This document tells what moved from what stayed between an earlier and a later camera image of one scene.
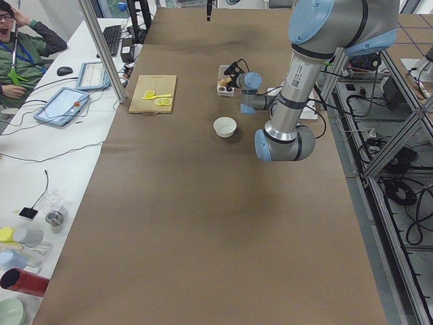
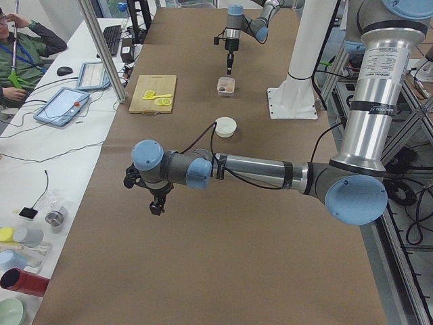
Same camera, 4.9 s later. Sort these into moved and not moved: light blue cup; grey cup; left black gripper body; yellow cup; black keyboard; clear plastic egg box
Moved: clear plastic egg box; left black gripper body
Not moved: yellow cup; light blue cup; black keyboard; grey cup
